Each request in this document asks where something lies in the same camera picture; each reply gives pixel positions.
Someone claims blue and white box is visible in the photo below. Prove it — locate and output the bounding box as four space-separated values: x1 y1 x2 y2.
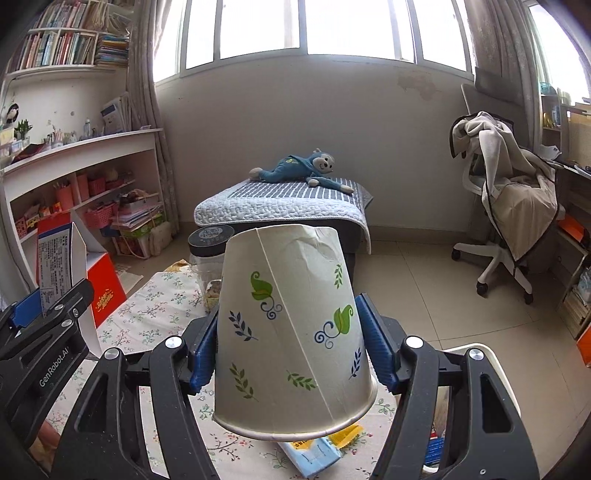
100 99 129 136

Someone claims small side window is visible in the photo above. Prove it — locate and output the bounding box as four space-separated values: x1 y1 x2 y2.
527 4 591 106

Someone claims light blue yellow carton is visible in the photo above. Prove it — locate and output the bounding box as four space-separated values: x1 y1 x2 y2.
276 422 365 479

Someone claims white trash bin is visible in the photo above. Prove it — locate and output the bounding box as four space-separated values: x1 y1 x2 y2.
433 344 520 467

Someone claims small blue white-label box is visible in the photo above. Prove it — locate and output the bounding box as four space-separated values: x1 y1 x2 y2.
37 232 75 318

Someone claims white office chair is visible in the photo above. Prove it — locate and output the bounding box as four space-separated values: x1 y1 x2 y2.
450 111 563 305

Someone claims blue plush monkey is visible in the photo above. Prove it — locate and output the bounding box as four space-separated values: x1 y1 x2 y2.
249 148 356 193

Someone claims floral tablecloth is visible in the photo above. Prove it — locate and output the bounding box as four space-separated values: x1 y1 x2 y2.
44 261 402 480

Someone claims wooden desk with shelves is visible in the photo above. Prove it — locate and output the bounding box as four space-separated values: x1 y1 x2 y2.
537 83 591 341

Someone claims beige blanket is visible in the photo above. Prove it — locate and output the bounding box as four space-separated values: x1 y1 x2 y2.
450 111 560 267

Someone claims white fabric bag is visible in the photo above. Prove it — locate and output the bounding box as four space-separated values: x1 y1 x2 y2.
147 222 173 258

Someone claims striped quilted bed cover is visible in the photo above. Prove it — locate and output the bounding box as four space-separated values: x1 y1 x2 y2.
194 178 374 256

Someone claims stack of papers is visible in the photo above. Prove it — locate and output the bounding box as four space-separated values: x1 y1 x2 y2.
110 189 165 241

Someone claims grey curtain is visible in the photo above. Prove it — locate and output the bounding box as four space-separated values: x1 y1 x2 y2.
126 0 182 232
468 0 544 154

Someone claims grey left curtain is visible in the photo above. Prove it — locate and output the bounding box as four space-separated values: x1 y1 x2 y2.
126 0 182 232

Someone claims grey right curtain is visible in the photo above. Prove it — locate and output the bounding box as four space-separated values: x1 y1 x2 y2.
468 0 544 154

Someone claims red carton box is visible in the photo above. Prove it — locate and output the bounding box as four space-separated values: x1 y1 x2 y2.
36 210 127 358

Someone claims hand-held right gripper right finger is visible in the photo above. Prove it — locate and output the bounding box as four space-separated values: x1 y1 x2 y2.
355 292 541 480

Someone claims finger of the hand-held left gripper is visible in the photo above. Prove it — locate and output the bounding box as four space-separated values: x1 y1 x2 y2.
0 290 45 344
44 278 95 333

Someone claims clear jar with nuts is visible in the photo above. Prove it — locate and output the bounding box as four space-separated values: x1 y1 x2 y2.
188 225 237 311

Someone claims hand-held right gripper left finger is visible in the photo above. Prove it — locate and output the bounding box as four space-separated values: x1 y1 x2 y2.
58 309 221 480

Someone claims dark low bed base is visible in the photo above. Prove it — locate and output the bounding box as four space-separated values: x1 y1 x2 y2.
196 217 371 283

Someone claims large window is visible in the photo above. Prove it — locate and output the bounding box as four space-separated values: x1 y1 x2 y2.
151 0 477 85

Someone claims leaf-print paper cup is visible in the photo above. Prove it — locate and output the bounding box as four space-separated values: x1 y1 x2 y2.
212 224 378 440

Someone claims large blue box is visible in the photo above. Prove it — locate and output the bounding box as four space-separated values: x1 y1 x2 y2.
424 436 447 468

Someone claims row of books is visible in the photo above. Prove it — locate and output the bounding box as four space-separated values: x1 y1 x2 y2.
9 0 131 70

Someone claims white bookshelf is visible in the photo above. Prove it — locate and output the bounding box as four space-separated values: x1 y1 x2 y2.
0 0 168 296

